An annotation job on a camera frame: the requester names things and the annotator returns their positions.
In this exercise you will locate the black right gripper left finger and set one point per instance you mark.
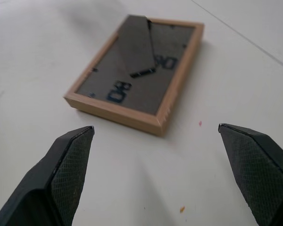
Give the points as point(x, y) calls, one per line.
point(49, 179)

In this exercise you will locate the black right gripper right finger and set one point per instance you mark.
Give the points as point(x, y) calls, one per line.
point(259, 169)

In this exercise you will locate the orange crumb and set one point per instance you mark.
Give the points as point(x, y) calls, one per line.
point(182, 208)

